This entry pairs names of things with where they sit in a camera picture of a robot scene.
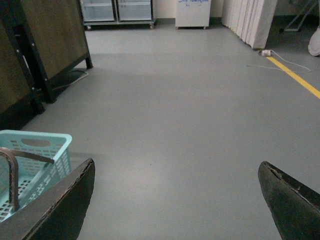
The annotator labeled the dark wooden shelf unit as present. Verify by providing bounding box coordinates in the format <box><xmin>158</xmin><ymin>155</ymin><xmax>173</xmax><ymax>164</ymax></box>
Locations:
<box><xmin>0</xmin><ymin>0</ymin><xmax>93</xmax><ymax>130</ymax></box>

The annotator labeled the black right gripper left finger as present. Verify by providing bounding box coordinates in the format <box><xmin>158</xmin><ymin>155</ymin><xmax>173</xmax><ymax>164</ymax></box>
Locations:
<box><xmin>0</xmin><ymin>158</ymin><xmax>95</xmax><ymax>240</ymax></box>

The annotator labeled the glass door display cabinet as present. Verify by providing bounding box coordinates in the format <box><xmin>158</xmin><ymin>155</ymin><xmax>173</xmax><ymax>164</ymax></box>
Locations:
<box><xmin>79</xmin><ymin>0</ymin><xmax>157</xmax><ymax>31</ymax></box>

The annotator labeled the white shoe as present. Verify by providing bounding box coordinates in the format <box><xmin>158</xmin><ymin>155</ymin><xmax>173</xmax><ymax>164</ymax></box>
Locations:
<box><xmin>308</xmin><ymin>26</ymin><xmax>320</xmax><ymax>57</ymax></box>

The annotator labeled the brown basket handle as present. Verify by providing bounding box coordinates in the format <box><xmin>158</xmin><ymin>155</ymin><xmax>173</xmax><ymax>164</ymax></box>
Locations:
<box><xmin>0</xmin><ymin>147</ymin><xmax>55</xmax><ymax>212</ymax></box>

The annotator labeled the light blue plastic basket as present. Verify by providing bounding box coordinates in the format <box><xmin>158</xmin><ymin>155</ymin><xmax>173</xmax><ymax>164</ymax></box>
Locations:
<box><xmin>0</xmin><ymin>130</ymin><xmax>72</xmax><ymax>221</ymax></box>

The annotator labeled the white folding partition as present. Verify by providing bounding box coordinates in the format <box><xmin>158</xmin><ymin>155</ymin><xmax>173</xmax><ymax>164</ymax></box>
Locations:
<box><xmin>221</xmin><ymin>0</ymin><xmax>278</xmax><ymax>50</ymax></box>

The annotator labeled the white chest freezer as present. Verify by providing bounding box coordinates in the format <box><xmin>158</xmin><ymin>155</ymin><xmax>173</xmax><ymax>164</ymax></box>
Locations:
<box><xmin>175</xmin><ymin>0</ymin><xmax>211</xmax><ymax>29</ymax></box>

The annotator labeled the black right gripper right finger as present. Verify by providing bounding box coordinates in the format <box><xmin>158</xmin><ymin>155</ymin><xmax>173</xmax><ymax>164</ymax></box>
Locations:
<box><xmin>257</xmin><ymin>161</ymin><xmax>320</xmax><ymax>240</ymax></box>

